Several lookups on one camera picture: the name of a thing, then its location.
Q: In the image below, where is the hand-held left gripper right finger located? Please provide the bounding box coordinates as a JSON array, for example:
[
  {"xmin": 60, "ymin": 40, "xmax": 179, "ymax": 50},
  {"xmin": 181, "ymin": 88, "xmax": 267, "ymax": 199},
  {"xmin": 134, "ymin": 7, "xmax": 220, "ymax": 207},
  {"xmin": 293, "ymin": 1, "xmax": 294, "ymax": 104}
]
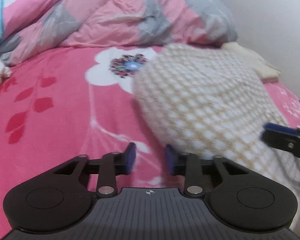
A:
[{"xmin": 165, "ymin": 144, "xmax": 250, "ymax": 198}]

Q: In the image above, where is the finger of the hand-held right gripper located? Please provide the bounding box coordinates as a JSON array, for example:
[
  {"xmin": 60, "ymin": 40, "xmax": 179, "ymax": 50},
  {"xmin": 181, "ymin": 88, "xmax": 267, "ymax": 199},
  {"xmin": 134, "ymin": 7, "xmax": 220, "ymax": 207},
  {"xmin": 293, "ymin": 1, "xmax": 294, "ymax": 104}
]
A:
[
  {"xmin": 263, "ymin": 123, "xmax": 300, "ymax": 134},
  {"xmin": 261, "ymin": 129, "xmax": 300, "ymax": 156}
]

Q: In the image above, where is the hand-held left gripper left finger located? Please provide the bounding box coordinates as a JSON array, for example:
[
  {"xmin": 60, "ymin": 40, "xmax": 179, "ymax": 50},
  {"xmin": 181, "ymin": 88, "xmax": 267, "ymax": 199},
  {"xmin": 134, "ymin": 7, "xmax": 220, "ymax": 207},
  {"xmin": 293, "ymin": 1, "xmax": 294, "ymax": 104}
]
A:
[{"xmin": 52, "ymin": 142, "xmax": 137, "ymax": 198}]

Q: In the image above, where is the beige white checked jacket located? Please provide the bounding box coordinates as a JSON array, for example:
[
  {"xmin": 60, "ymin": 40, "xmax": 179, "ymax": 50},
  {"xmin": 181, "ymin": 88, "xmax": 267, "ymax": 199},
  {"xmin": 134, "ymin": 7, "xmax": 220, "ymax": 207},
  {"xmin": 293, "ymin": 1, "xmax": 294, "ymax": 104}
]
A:
[{"xmin": 131, "ymin": 42, "xmax": 300, "ymax": 238}]

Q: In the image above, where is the folded cream garment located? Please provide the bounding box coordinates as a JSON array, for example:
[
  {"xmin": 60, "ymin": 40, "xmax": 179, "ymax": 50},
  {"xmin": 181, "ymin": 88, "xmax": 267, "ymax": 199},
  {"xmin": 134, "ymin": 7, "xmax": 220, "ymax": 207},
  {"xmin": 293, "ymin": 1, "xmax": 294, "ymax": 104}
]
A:
[{"xmin": 221, "ymin": 42, "xmax": 282, "ymax": 82}]

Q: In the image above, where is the pink grey quilt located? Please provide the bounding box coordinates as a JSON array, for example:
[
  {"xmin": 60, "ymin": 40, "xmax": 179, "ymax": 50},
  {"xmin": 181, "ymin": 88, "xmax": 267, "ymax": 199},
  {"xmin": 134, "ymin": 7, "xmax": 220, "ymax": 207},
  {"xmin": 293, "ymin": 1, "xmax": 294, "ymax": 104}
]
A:
[{"xmin": 0, "ymin": 0, "xmax": 238, "ymax": 66}]

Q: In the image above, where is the blue pink cartoon pillow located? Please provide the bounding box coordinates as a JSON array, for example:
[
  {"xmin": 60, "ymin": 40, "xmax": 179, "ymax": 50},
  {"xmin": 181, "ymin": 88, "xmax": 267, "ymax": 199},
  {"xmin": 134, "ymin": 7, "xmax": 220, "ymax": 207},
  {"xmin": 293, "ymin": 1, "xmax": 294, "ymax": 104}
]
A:
[{"xmin": 0, "ymin": 0, "xmax": 77, "ymax": 50}]

